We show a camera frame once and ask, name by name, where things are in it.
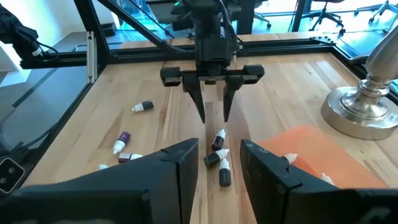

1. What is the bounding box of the black tip food coloring bottle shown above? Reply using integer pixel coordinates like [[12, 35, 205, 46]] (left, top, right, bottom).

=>
[[282, 152, 299, 165]]

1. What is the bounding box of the black aluminium rig frame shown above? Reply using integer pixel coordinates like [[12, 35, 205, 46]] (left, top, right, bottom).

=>
[[0, 0, 398, 175]]

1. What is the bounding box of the dark red label dropper bottle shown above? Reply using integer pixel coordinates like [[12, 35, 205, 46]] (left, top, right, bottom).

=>
[[118, 152, 144, 164]]

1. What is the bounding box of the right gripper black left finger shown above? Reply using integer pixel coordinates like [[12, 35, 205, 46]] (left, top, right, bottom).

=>
[[0, 138, 200, 224]]

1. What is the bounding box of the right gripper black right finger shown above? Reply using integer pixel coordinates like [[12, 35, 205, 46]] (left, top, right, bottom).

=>
[[239, 139, 398, 224]]

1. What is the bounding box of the silver aluminium frame bracket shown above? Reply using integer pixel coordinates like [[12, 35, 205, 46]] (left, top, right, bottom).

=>
[[86, 30, 96, 84]]

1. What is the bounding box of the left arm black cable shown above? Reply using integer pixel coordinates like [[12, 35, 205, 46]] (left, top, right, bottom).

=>
[[217, 0, 239, 41]]

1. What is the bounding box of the white shade silver lamp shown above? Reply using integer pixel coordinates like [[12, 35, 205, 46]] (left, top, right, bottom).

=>
[[321, 24, 398, 141]]

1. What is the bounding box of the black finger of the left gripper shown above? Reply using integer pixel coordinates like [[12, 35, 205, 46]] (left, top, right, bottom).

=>
[[222, 75, 246, 123], [182, 71, 206, 124]]

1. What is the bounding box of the orange translucent plastic bin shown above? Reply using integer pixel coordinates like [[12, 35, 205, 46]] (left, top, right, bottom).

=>
[[257, 123, 389, 190]]

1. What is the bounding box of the small white-capped dropper bottle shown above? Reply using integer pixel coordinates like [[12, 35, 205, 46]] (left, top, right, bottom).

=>
[[211, 128, 227, 152], [218, 157, 232, 188], [131, 100, 155, 113], [203, 148, 231, 169]]

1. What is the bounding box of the purple label dropper bottle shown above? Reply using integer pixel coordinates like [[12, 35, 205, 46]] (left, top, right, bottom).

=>
[[112, 131, 132, 156]]

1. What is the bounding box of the black padded device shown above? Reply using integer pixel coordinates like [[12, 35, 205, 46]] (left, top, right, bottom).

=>
[[0, 4, 60, 63]]

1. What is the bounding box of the black office chair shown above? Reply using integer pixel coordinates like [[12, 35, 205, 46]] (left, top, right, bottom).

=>
[[307, 0, 346, 35]]

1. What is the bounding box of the black socket box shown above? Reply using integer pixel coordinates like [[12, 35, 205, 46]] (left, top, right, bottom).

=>
[[0, 157, 26, 194]]

